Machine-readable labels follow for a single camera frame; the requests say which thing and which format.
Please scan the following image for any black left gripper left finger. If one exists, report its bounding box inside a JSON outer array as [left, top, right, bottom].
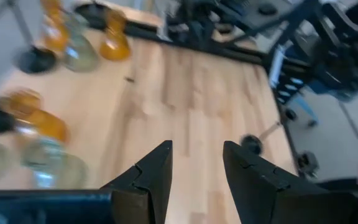
[[99, 139, 173, 224]]

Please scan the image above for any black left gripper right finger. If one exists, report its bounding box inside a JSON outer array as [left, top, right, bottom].
[[223, 140, 357, 224]]

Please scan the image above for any amber ribbed glass candle holder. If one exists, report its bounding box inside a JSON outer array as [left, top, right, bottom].
[[99, 9, 132, 62], [40, 0, 71, 52], [0, 88, 70, 144]]

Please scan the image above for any black caster wheel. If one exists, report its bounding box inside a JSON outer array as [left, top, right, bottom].
[[284, 108, 298, 122], [297, 151, 320, 175]]

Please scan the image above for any blue cart frame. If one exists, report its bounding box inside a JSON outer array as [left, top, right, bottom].
[[268, 45, 320, 126]]

